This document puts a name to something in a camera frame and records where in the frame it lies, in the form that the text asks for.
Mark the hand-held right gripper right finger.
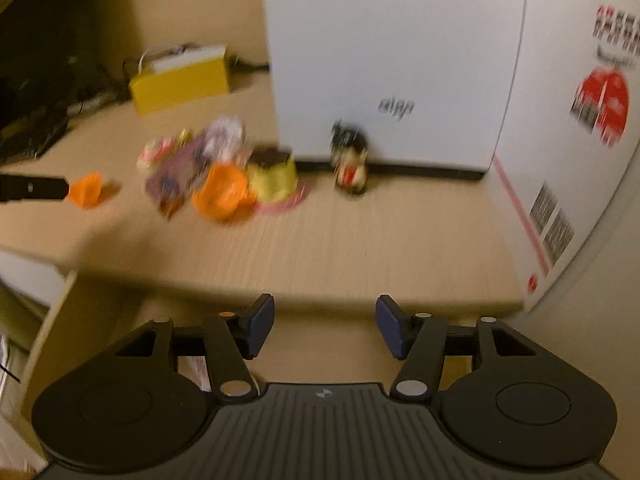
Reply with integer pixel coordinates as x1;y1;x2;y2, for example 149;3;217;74
376;295;538;402

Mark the orange plastic mold toy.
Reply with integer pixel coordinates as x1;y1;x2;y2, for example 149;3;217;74
192;162;257;226

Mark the small orange toy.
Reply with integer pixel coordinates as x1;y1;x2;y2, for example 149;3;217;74
68;171;122;210

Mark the small white pink packet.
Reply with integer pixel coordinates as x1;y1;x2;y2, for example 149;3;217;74
137;137;177;172

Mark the dark monitor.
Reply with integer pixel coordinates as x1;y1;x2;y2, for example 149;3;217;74
0;0;98;163

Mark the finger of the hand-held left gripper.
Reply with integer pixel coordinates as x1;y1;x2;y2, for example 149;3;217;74
0;174;71;204

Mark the yellow jar with brown lid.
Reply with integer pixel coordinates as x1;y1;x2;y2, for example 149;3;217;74
246;145;312;217

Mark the white power strip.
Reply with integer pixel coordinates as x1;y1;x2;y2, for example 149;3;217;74
66;89;120;115

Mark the white printed cardboard box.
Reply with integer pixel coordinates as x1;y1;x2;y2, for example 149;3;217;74
491;0;640;317

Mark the white appliance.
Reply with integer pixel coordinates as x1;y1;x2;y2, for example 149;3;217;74
260;0;531;179

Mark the clear plastic packet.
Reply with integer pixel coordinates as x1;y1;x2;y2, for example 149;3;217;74
202;115;247;162

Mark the toy figure keychain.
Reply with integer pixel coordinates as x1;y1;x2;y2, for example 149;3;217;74
329;120;372;196

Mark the wooden drawer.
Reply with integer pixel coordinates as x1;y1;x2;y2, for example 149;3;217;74
20;269;526;401

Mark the yellow box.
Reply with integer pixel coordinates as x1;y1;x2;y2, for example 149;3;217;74
128;45;232;117

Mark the pink snack packet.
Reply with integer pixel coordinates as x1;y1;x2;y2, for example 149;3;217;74
144;132;212;222

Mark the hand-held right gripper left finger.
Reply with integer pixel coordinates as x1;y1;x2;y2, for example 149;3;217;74
116;293;277;401

